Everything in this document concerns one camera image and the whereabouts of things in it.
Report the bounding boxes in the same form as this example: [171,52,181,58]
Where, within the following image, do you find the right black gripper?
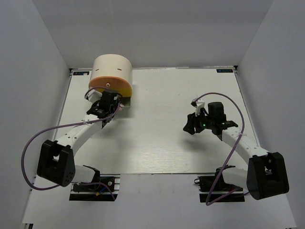
[183,108,215,135]

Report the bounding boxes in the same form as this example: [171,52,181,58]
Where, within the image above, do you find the grey green organizer drawer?
[120,97,131,107]

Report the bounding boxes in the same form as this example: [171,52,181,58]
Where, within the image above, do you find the orange organizer drawer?
[89,76,131,89]

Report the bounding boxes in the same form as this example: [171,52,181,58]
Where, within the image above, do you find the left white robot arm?
[37,89,122,190]

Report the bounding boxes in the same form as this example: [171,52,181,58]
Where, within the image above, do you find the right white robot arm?
[183,102,289,200]

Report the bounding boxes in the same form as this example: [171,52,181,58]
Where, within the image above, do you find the cream cylindrical desk organizer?
[89,54,132,89]

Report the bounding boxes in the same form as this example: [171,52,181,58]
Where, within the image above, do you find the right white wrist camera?
[191,99,205,116]

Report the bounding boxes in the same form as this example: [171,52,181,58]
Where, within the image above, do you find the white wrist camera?
[191,99,205,116]
[84,90,102,103]

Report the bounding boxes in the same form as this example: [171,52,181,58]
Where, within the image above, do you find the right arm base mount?
[194,175,245,203]

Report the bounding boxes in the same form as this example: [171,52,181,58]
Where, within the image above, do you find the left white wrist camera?
[84,90,102,103]

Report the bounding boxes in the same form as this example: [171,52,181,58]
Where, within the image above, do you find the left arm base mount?
[69,174,121,202]

